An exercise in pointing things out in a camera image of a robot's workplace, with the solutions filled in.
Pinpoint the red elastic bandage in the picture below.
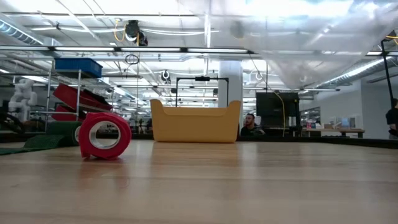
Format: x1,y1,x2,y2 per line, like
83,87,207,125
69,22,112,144
78,111,132,161

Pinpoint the clear plastic bag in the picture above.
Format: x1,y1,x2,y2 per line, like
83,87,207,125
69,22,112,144
177,0,398,90

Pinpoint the green elastic bandage roll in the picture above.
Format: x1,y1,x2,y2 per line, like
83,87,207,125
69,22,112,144
0,121,83,156

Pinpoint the yellow plastic basin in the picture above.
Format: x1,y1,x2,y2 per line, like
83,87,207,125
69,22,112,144
150,99,242,144

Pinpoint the white pillar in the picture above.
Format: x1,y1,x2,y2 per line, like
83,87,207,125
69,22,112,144
218,60,244,138

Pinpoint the person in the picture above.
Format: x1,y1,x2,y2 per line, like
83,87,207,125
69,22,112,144
385,98,398,140
240,113,266,136

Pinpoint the black monitor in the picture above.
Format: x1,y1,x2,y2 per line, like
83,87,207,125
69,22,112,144
256,92,301,128

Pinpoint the blue plastic storage bin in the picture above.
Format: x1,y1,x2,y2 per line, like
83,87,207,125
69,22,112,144
55,58,103,78

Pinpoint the red plastic storage bin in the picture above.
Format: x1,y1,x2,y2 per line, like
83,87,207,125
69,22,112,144
52,83,113,112
52,105,82,122

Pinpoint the metal shelf rack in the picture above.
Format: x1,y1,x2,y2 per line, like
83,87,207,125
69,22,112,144
30,58,114,134

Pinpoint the wooden background table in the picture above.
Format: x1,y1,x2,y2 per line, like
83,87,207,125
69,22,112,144
303,127,365,138

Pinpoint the white robot figure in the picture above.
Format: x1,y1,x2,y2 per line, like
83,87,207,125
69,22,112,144
8,78,38,123

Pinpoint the black diagonal strut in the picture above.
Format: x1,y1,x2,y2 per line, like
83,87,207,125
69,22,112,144
380,39,395,108

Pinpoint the black distant rig frame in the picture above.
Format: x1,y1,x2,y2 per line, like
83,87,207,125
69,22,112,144
175,76,230,108

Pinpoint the long yellow cable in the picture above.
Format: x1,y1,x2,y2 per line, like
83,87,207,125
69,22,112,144
272,90,286,138

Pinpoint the yellow cable loop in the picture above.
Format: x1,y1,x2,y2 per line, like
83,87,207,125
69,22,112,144
113,19,127,43

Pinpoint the black aluminium table frame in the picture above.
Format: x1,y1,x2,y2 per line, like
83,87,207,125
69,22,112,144
0,132,398,149

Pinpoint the grey spiral ventilation duct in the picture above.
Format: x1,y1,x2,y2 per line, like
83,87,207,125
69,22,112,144
0,18,44,47

